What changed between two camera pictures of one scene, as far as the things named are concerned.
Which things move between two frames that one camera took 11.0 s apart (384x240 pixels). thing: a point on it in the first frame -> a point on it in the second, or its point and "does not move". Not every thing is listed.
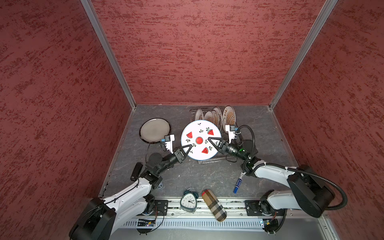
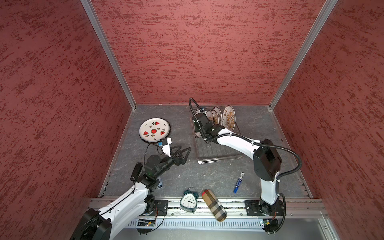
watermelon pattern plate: x=196 y=133 -> x=154 y=129
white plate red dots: x=220 y=116 does not move
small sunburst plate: x=208 y=115 does not move
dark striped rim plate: x=152 y=130 does not move
